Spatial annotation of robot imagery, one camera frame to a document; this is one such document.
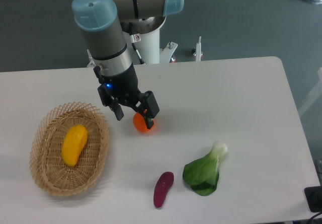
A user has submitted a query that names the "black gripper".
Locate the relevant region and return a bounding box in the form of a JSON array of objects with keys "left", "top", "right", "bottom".
[{"left": 94, "top": 65, "right": 159, "bottom": 129}]

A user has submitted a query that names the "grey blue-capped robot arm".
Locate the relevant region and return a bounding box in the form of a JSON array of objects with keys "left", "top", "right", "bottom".
[{"left": 72, "top": 0, "right": 184, "bottom": 129}]

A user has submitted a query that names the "yellow mango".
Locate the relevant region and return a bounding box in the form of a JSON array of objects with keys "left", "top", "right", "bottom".
[{"left": 61, "top": 125, "right": 88, "bottom": 167}]

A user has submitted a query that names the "woven wicker basket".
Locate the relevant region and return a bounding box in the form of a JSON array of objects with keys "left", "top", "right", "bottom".
[{"left": 30, "top": 102, "right": 109, "bottom": 196}]

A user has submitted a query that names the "orange fruit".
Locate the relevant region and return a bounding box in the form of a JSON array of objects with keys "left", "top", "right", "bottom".
[{"left": 132, "top": 113, "right": 156, "bottom": 133}]

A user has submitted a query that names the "purple sweet potato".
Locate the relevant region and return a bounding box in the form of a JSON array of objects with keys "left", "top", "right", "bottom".
[{"left": 153, "top": 172, "right": 174, "bottom": 208}]

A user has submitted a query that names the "green bok choy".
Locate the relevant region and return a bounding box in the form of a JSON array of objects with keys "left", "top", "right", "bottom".
[{"left": 182, "top": 141, "right": 228, "bottom": 196}]

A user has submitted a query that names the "black device at table edge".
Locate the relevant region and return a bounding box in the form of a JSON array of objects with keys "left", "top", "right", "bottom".
[{"left": 304, "top": 186, "right": 321, "bottom": 212}]

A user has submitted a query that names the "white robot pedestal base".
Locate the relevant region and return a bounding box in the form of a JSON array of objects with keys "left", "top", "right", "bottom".
[{"left": 121, "top": 17, "right": 178, "bottom": 64}]

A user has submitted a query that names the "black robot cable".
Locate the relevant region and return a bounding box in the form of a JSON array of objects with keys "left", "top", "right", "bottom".
[{"left": 128, "top": 22, "right": 146, "bottom": 65}]

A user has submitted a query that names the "white frame at right edge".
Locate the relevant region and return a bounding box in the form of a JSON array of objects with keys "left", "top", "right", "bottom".
[{"left": 297, "top": 67, "right": 321, "bottom": 117}]

